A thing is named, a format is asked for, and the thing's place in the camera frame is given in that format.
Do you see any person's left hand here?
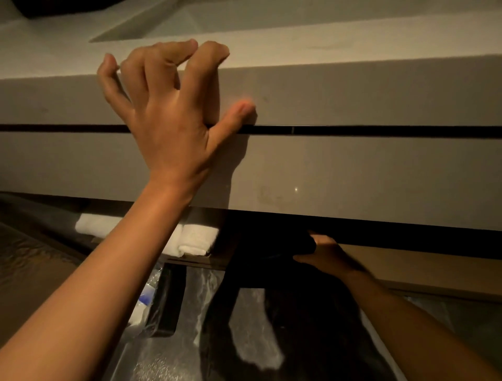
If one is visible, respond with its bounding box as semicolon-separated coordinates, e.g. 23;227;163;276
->
97;38;256;205

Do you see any person's right hand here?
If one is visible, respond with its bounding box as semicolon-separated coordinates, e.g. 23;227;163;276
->
293;233;370;280

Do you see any black bag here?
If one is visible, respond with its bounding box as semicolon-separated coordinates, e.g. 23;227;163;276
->
220;228;317;291

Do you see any person's left forearm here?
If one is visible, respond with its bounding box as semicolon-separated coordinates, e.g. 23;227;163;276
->
0;181;193;381

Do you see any person's right forearm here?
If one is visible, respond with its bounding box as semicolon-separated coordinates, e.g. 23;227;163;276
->
342;270;502;381

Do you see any black object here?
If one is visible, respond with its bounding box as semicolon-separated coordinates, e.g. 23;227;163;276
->
11;0;127;19

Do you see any grey vanity counter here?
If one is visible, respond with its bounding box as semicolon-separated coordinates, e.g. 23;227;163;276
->
0;8;502;232

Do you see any white folded towel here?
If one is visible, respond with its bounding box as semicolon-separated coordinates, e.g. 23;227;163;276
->
75;213;123;240
162;223;220;257

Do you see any white sink basin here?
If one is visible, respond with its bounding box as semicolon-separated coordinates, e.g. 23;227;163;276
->
89;0;502;44

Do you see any wooden shelf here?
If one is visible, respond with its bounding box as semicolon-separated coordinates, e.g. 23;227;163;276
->
340;243;502;304

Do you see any black bin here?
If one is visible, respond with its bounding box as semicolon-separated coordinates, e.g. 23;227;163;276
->
151;262;188;338

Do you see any clear plastic bag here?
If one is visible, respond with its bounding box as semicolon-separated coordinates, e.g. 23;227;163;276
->
126;269;165;340

